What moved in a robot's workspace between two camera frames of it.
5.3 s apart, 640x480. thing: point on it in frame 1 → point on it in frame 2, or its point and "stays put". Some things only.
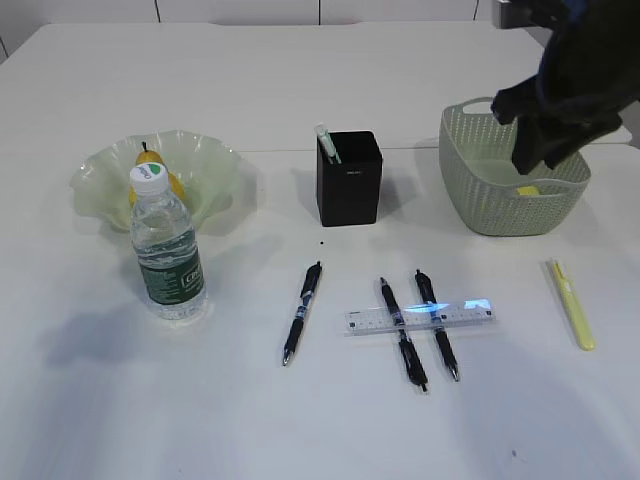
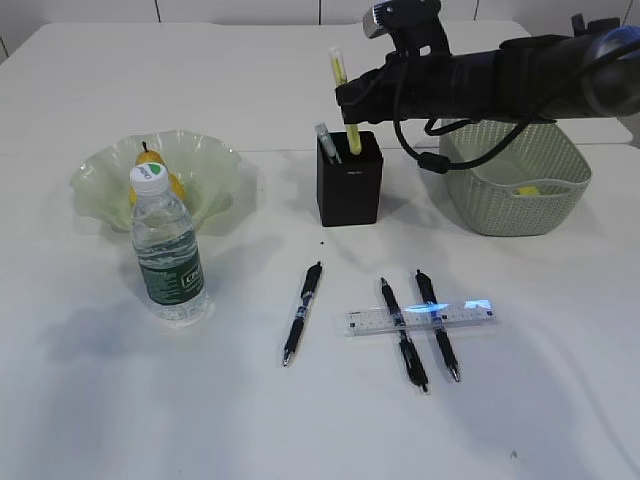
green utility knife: (326, 142) stays put
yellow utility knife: (574, 308) → (340, 77)
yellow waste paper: (528, 190) stays put
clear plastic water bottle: (171, 266) stays put
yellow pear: (151, 156) stays put
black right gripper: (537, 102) → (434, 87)
